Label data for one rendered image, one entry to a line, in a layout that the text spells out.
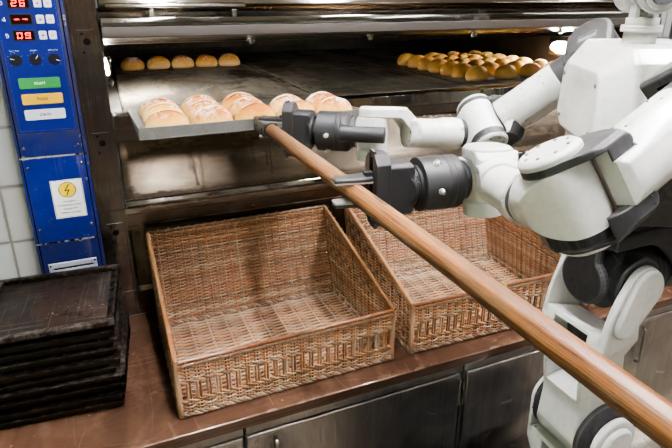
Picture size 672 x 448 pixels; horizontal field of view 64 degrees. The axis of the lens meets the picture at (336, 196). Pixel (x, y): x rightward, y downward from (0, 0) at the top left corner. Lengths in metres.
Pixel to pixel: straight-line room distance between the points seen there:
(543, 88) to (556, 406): 0.67
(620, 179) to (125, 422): 1.13
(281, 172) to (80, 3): 0.69
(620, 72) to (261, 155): 1.04
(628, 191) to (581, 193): 0.05
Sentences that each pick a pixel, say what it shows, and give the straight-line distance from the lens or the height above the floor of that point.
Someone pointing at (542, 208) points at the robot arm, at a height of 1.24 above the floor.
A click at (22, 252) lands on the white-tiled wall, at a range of 1.68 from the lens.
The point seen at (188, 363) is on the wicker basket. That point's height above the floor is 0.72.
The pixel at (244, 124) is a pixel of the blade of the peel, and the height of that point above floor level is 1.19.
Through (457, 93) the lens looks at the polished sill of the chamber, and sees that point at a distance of 1.90.
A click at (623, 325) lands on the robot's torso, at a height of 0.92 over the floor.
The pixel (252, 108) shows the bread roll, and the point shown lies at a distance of 1.33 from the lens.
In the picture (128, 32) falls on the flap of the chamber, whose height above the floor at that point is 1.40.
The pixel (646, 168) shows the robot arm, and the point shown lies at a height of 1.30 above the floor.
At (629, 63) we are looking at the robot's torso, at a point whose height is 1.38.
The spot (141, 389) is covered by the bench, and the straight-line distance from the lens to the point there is 1.48.
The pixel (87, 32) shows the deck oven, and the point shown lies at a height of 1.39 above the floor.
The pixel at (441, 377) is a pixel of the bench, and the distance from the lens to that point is 1.55.
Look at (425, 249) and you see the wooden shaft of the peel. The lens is 0.65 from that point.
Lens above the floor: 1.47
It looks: 20 degrees down
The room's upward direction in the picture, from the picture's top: straight up
